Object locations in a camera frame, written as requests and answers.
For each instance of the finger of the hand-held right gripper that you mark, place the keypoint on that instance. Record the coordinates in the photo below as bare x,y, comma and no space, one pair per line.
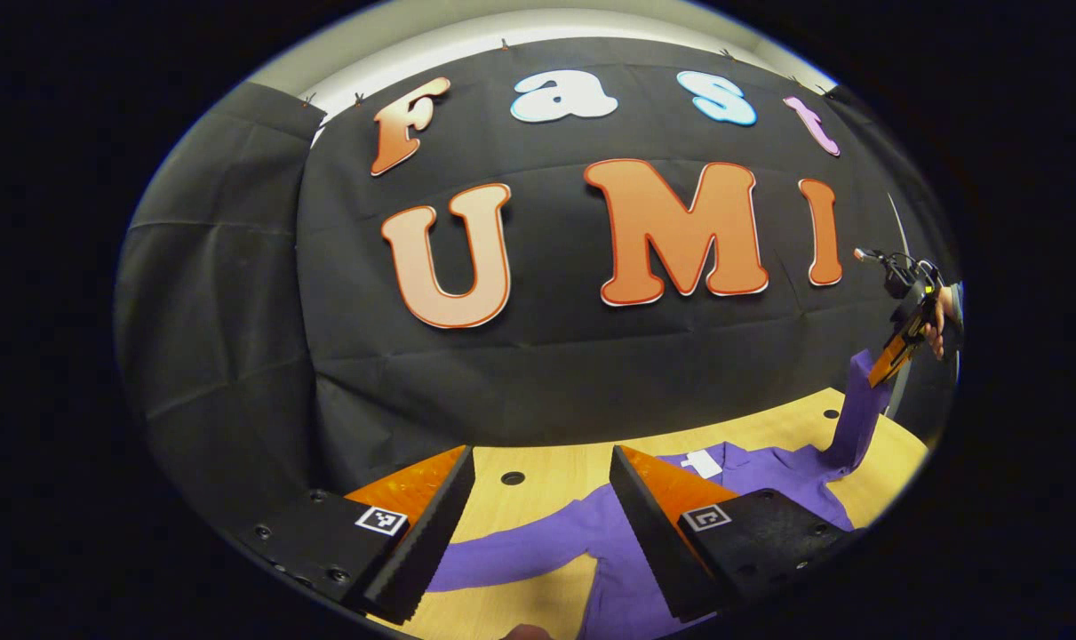
893,360

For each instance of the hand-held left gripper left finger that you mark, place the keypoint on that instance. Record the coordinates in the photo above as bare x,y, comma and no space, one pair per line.
431,542

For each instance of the purple shirt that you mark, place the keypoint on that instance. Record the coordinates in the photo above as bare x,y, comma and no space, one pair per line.
773,471

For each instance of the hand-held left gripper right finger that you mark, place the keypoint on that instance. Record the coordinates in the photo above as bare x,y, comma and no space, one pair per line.
649,533

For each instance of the black backdrop cloth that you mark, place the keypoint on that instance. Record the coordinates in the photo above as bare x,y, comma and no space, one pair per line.
546,373

